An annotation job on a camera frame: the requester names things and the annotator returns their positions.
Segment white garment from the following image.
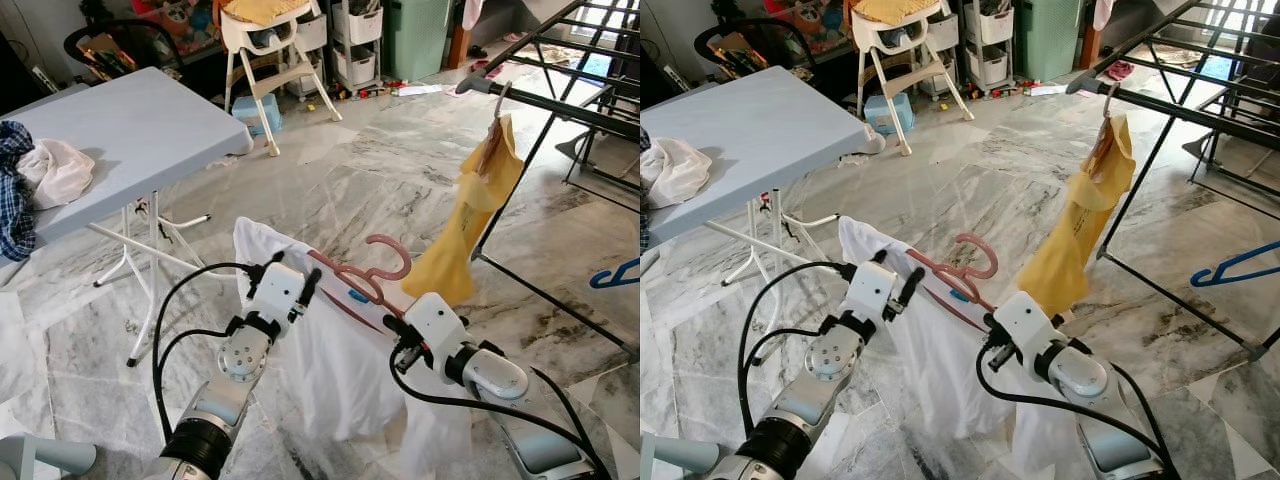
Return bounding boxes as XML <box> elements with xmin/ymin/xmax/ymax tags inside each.
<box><xmin>232</xmin><ymin>217</ymin><xmax>471</xmax><ymax>480</ymax></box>
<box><xmin>838</xmin><ymin>216</ymin><xmax>1076</xmax><ymax>480</ymax></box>

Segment yellow shirt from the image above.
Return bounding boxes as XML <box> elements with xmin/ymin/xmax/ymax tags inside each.
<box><xmin>1015</xmin><ymin>113</ymin><xmax>1138</xmax><ymax>319</ymax></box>
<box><xmin>400</xmin><ymin>113</ymin><xmax>526</xmax><ymax>308</ymax></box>

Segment brown wooden hanger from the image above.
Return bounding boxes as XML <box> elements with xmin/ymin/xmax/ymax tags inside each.
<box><xmin>472</xmin><ymin>82</ymin><xmax>514</xmax><ymax>186</ymax></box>
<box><xmin>1085</xmin><ymin>82</ymin><xmax>1126</xmax><ymax>186</ymax></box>

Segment blue plastic hanger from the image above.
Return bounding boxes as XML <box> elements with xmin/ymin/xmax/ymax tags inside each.
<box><xmin>1190</xmin><ymin>240</ymin><xmax>1280</xmax><ymax>289</ymax></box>
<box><xmin>590</xmin><ymin>258</ymin><xmax>641</xmax><ymax>291</ymax></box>

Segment light blue plastic box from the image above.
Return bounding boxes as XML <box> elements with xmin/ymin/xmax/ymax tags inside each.
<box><xmin>232</xmin><ymin>93</ymin><xmax>283</xmax><ymax>136</ymax></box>
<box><xmin>864</xmin><ymin>93</ymin><xmax>916</xmax><ymax>136</ymax></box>

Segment blue grey folding table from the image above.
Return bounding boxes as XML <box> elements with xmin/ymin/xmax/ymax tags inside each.
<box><xmin>640</xmin><ymin>66</ymin><xmax>886</xmax><ymax>293</ymax></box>
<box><xmin>0</xmin><ymin>67</ymin><xmax>254</xmax><ymax>367</ymax></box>

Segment grey trolley white drawers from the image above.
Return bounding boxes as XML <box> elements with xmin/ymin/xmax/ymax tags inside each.
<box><xmin>330</xmin><ymin>0</ymin><xmax>386</xmax><ymax>91</ymax></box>
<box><xmin>962</xmin><ymin>0</ymin><xmax>1016</xmax><ymax>89</ymax></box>

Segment white plastic drawer unit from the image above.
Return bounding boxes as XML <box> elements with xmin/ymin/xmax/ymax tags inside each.
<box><xmin>295</xmin><ymin>10</ymin><xmax>331</xmax><ymax>96</ymax></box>
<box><xmin>925</xmin><ymin>10</ymin><xmax>963</xmax><ymax>96</ymax></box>

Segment white baby high chair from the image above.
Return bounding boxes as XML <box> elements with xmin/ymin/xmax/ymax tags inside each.
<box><xmin>218</xmin><ymin>0</ymin><xmax>343</xmax><ymax>158</ymax></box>
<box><xmin>848</xmin><ymin>0</ymin><xmax>976</xmax><ymax>156</ymax></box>

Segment green plastic bin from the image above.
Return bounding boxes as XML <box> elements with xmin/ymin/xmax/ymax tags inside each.
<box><xmin>1015</xmin><ymin>0</ymin><xmax>1083</xmax><ymax>83</ymax></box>
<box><xmin>383</xmin><ymin>0</ymin><xmax>453</xmax><ymax>83</ymax></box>

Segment cream white cloth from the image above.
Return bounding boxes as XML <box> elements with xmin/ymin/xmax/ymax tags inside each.
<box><xmin>640</xmin><ymin>138</ymin><xmax>713</xmax><ymax>209</ymax></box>
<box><xmin>17</xmin><ymin>138</ymin><xmax>97</xmax><ymax>211</ymax></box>

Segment mustard quilted cushion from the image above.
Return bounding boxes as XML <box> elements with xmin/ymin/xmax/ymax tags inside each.
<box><xmin>855</xmin><ymin>0</ymin><xmax>941</xmax><ymax>26</ymax></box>
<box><xmin>222</xmin><ymin>0</ymin><xmax>311</xmax><ymax>28</ymax></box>

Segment black clothes drying rack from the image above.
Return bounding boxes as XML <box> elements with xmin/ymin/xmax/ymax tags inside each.
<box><xmin>455</xmin><ymin>0</ymin><xmax>641</xmax><ymax>361</ymax></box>
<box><xmin>1065</xmin><ymin>0</ymin><xmax>1280</xmax><ymax>363</ymax></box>

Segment blue plaid shirt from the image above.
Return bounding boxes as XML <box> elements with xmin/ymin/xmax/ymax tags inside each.
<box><xmin>0</xmin><ymin>120</ymin><xmax>38</xmax><ymax>263</ymax></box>
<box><xmin>640</xmin><ymin>128</ymin><xmax>651</xmax><ymax>251</ymax></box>

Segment black stroller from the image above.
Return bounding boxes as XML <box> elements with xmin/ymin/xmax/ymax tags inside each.
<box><xmin>63</xmin><ymin>18</ymin><xmax>166</xmax><ymax>86</ymax></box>
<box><xmin>693</xmin><ymin>18</ymin><xmax>801</xmax><ymax>86</ymax></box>

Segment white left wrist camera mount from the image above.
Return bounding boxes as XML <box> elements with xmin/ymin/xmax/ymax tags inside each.
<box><xmin>250</xmin><ymin>262</ymin><xmax>306</xmax><ymax>323</ymax></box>
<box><xmin>845</xmin><ymin>262</ymin><xmax>898</xmax><ymax>323</ymax></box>

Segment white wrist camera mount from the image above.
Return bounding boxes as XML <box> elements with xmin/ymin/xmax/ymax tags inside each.
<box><xmin>845</xmin><ymin>262</ymin><xmax>898</xmax><ymax>323</ymax></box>
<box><xmin>992</xmin><ymin>292</ymin><xmax>1061</xmax><ymax>363</ymax></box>
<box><xmin>250</xmin><ymin>262</ymin><xmax>306</xmax><ymax>323</ymax></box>
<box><xmin>402</xmin><ymin>292</ymin><xmax>469</xmax><ymax>363</ymax></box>

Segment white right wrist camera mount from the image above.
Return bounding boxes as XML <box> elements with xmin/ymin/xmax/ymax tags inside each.
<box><xmin>992</xmin><ymin>292</ymin><xmax>1061</xmax><ymax>363</ymax></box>
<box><xmin>402</xmin><ymin>292</ymin><xmax>469</xmax><ymax>363</ymax></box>

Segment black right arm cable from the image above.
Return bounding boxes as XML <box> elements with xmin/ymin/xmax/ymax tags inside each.
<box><xmin>975</xmin><ymin>345</ymin><xmax>1176</xmax><ymax>480</ymax></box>
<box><xmin>388</xmin><ymin>340</ymin><xmax>613</xmax><ymax>480</ymax></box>

